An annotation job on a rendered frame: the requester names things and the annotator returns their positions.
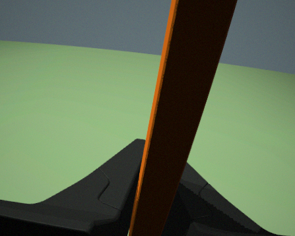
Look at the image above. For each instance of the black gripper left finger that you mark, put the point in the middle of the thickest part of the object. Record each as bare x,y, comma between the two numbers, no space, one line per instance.
101,204

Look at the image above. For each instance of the orange bar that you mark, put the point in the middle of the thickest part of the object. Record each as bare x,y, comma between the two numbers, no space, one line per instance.
193,44

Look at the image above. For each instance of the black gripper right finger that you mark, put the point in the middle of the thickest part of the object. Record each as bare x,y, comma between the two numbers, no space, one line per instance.
199,210

